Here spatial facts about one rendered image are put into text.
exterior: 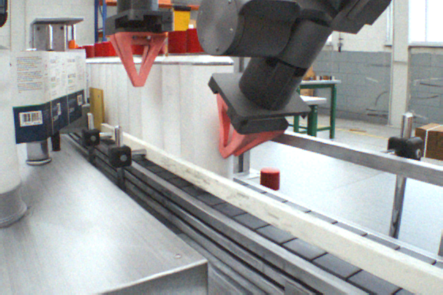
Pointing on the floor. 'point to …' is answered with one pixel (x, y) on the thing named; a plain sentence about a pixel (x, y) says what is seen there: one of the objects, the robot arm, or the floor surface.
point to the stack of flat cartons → (431, 141)
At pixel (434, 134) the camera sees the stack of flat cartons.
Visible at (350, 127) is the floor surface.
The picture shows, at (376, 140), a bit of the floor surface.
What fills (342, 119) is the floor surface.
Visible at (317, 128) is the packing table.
